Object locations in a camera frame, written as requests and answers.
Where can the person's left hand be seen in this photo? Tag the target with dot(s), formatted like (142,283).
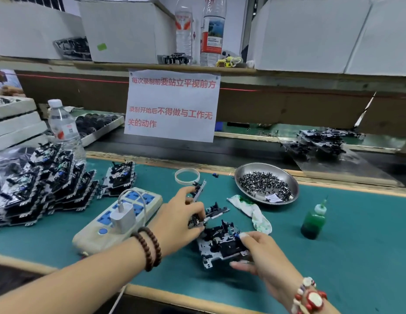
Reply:
(177,222)

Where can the person's right hand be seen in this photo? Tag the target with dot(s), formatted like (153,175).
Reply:
(272,265)

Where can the green glue squeeze bottle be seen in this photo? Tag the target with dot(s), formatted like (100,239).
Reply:
(314,222)

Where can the black conveyor belt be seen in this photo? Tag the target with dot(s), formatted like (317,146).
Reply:
(190,150)

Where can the pile of small metal parts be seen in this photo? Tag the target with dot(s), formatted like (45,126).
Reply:
(263,183)

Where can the round metal bowl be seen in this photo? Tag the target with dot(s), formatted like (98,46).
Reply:
(255,168)

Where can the finished mechanisms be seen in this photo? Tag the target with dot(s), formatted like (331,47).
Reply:
(317,144)

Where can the pile of black mechanism assemblies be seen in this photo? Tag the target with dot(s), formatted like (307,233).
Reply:
(46,186)

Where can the person's left forearm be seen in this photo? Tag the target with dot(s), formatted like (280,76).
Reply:
(65,284)

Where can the white power plug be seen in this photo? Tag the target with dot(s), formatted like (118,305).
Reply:
(123,217)

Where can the white green-stained cloth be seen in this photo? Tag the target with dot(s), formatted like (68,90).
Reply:
(250,212)

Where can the white blue power strip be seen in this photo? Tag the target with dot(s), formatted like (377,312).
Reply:
(92,235)

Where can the blue plastic bin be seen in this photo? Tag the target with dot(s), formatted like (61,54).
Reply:
(219,126)

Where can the white plastic tray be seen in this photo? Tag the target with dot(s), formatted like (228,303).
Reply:
(108,135)

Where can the white paper sign red text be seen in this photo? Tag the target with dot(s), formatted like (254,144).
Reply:
(170,104)

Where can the clear plastic sheet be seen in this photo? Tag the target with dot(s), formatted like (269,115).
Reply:
(347,168)

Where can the group of black wheels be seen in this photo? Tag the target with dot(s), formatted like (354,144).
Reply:
(95,121)

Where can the clear plastic bottle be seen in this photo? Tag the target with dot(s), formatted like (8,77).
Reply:
(64,130)
(183,29)

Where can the brown cardboard panel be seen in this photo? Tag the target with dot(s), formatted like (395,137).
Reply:
(268,108)

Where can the dark metal device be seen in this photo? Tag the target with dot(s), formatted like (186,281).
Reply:
(173,59)

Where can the yellow plastic object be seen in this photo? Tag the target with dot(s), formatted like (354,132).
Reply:
(229,62)

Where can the wooden shelf beam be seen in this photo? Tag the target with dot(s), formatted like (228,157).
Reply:
(288,81)

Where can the stack of white trays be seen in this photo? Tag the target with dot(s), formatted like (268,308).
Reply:
(16,127)

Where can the bottle with orange label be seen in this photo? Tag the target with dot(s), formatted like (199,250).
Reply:
(213,32)

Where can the white box green sticker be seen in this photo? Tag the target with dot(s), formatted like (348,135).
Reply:
(118,29)

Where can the cluster of black wheels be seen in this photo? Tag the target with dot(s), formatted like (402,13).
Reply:
(3,100)

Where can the white cardboard box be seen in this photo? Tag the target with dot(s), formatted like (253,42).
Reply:
(33,29)

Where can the black window grille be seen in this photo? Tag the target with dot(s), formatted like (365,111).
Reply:
(39,2)

